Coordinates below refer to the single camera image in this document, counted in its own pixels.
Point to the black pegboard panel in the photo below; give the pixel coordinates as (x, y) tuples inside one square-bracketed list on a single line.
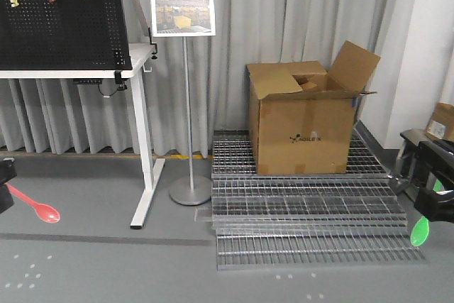
[(64, 35)]

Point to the small cardboard box right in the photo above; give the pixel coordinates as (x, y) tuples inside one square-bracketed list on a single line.
[(440, 124)]

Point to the sign stand with picture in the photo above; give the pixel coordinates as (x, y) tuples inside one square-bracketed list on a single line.
[(186, 18)]

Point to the white standing desk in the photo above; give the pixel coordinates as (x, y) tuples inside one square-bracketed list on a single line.
[(151, 168)]

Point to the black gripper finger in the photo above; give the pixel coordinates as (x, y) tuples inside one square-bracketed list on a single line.
[(6, 199), (436, 157), (444, 210), (7, 170)]

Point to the red plastic spoon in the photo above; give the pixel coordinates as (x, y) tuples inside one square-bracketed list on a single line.
[(44, 212)]

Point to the metal grating steps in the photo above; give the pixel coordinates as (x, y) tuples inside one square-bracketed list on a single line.
[(264, 221)]

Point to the large cardboard box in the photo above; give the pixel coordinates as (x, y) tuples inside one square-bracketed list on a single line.
[(302, 115)]

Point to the grey curtain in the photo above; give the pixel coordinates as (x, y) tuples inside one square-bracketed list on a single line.
[(57, 116)]

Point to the green plastic spoon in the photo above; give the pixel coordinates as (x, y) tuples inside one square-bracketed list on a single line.
[(422, 228)]

